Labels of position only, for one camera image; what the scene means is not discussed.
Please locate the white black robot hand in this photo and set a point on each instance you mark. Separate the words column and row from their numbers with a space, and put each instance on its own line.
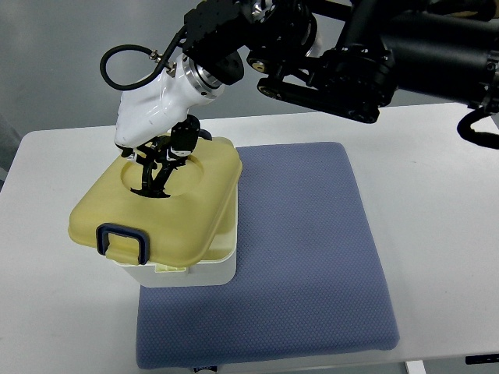
column 155, row 108

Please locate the black lid handle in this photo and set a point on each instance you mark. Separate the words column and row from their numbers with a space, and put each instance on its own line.
column 158, row 165

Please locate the yellow storage box lid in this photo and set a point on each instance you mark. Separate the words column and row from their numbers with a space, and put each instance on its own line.
column 110, row 200

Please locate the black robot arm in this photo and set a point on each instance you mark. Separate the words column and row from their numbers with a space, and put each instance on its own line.
column 348, row 60

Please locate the white storage box base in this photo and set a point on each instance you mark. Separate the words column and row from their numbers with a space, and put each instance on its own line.
column 202, row 261

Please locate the navy rear latch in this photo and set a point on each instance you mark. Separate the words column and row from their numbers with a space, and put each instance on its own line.
column 204, row 134

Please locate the navy latch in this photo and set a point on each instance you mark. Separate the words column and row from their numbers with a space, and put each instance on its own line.
column 204, row 134
column 123, row 244

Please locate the navy front latch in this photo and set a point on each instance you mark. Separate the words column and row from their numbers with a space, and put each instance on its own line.
column 123, row 244

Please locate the person in grey clothing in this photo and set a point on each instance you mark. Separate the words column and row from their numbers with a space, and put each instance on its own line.
column 10, row 141

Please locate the blue grey padded mat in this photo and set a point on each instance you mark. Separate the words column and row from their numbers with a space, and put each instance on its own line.
column 308, row 279

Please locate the black table control panel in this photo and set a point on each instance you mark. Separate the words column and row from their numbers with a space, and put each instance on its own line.
column 482, row 359

